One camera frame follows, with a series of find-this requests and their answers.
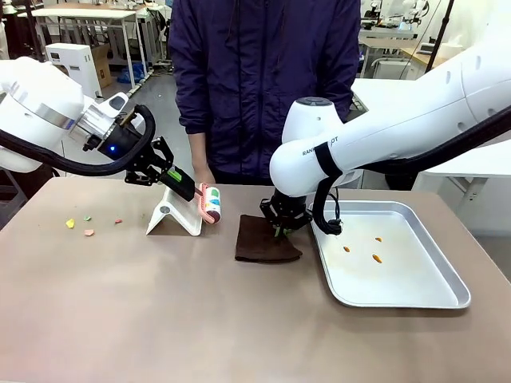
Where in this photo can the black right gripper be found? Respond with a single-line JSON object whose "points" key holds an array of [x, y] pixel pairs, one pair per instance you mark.
{"points": [[289, 201]]}

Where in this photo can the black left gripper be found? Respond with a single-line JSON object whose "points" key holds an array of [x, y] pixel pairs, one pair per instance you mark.
{"points": [[123, 141]]}

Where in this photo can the dark brown cloth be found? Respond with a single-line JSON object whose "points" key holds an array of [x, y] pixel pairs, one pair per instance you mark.
{"points": [[263, 247]]}

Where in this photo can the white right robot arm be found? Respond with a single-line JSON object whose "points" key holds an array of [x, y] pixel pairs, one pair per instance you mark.
{"points": [[399, 115]]}

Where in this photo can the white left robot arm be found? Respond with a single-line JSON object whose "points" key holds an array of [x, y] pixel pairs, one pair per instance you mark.
{"points": [[36, 107]]}

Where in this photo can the person's right forearm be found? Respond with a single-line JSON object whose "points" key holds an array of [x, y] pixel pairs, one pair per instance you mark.
{"points": [[199, 151]]}

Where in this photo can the person's right hand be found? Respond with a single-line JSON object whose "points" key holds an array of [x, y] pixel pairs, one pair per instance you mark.
{"points": [[203, 175]]}

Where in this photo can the white folded roller stand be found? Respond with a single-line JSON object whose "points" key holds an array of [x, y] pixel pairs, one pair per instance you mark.
{"points": [[175, 219]]}

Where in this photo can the blue plastic bag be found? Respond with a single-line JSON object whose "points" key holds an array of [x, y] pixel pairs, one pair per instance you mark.
{"points": [[131, 72]]}

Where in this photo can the yellow paper scrap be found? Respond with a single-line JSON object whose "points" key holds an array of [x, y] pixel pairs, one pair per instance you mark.
{"points": [[70, 223]]}

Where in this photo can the brown cardboard box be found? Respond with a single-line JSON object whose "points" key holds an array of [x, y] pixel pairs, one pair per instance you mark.
{"points": [[103, 65]]}

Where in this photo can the silver metal tray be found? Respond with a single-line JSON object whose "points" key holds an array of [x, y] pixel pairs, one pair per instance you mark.
{"points": [[391, 279]]}

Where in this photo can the white box appliance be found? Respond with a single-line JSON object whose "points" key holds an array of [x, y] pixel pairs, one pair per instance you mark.
{"points": [[76, 60]]}

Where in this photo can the person in navy jacket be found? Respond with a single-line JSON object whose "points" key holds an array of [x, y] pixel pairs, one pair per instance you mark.
{"points": [[259, 80]]}

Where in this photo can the large white table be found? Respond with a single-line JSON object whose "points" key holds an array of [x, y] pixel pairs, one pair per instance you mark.
{"points": [[383, 93]]}

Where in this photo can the white desk with metal legs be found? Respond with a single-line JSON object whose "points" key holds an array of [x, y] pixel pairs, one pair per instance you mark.
{"points": [[88, 16]]}

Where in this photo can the small white side table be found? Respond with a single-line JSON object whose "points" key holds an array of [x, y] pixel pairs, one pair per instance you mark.
{"points": [[471, 167]]}

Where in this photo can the wooden top table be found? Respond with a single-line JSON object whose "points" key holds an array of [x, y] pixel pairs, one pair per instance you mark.
{"points": [[419, 56]]}

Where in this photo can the white round container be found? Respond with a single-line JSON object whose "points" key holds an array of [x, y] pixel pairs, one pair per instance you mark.
{"points": [[451, 48]]}

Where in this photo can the black tripod pole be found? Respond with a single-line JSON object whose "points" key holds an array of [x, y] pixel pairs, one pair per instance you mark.
{"points": [[439, 32]]}

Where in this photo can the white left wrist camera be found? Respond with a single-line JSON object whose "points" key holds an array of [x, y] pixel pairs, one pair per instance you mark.
{"points": [[112, 104]]}

